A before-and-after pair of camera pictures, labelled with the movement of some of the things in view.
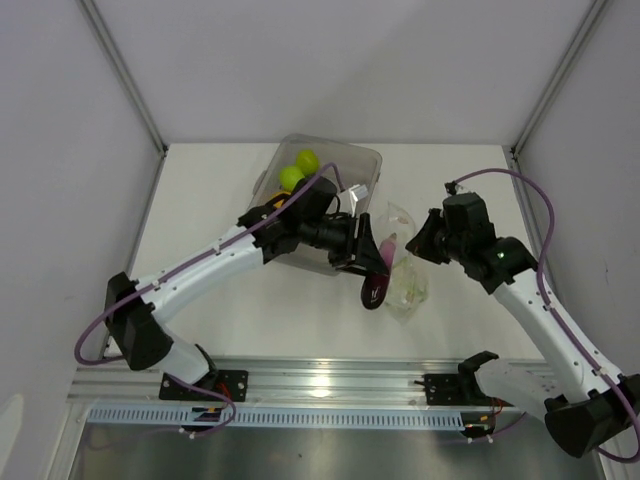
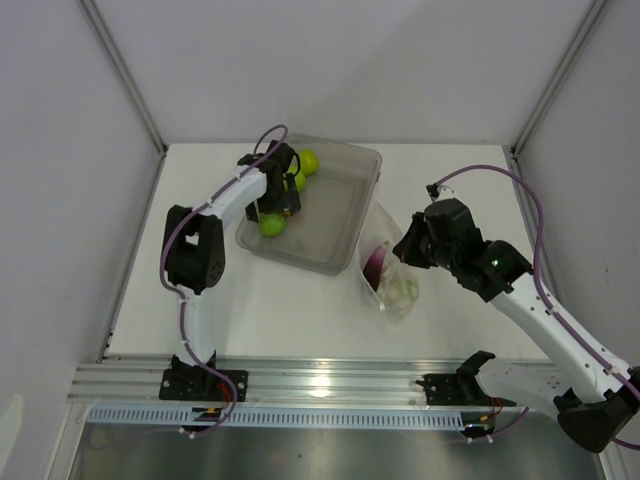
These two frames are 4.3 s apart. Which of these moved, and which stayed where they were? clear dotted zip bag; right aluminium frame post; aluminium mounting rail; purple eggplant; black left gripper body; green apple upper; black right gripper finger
Moved: clear dotted zip bag; purple eggplant; black left gripper body; black right gripper finger
Stayed: aluminium mounting rail; right aluminium frame post; green apple upper
